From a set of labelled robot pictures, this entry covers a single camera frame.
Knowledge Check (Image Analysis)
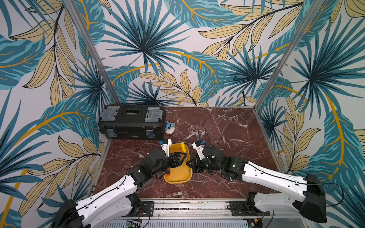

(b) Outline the blue red transparent screwdriver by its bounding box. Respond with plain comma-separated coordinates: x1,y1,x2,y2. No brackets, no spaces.
196,129,207,145

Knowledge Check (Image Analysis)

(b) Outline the yellow plastic storage box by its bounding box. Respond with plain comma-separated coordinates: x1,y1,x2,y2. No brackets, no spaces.
164,142,193,184

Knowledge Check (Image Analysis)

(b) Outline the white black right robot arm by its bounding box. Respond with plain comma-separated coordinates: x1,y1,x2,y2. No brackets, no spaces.
187,145,327,223

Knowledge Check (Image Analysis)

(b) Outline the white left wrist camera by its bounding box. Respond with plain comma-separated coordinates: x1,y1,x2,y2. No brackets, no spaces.
159,139,172,157

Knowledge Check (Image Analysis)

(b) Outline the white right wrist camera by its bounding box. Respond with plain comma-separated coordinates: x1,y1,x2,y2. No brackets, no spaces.
192,140,205,160

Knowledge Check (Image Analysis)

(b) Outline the aluminium right corner post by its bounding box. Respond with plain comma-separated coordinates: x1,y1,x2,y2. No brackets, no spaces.
254,1,325,114

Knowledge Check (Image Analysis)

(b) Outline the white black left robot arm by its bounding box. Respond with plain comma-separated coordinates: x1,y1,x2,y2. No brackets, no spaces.
51,149,187,228

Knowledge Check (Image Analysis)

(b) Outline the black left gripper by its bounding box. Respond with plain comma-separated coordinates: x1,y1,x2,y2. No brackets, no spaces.
152,151,188,176

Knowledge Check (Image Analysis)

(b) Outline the blue white small object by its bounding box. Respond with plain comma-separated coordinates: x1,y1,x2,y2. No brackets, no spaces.
164,121,175,135

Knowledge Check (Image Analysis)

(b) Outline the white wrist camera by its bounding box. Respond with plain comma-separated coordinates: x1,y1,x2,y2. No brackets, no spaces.
159,139,172,157
192,140,205,160

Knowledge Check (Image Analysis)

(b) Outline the aluminium left corner post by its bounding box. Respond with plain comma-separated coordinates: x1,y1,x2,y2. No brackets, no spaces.
64,0,121,105

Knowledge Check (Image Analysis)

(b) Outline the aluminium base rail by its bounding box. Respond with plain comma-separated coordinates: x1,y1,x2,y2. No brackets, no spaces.
103,198,312,228

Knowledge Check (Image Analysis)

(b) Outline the aluminium corner post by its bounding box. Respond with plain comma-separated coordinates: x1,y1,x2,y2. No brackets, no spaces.
64,0,121,105
254,1,325,114

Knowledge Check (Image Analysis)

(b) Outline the black plastic toolbox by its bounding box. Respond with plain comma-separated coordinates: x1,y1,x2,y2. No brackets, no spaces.
98,105,166,141

